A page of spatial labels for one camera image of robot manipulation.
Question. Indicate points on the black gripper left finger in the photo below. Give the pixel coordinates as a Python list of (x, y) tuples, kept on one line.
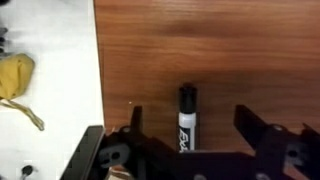
[(136, 153)]

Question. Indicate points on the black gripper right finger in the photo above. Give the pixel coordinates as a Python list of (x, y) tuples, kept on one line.
[(276, 150)]

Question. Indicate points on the yellow cloth bag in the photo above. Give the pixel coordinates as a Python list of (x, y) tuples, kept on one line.
[(13, 76)]

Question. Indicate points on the black white Expo marker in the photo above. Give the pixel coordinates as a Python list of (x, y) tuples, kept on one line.
[(186, 126)]

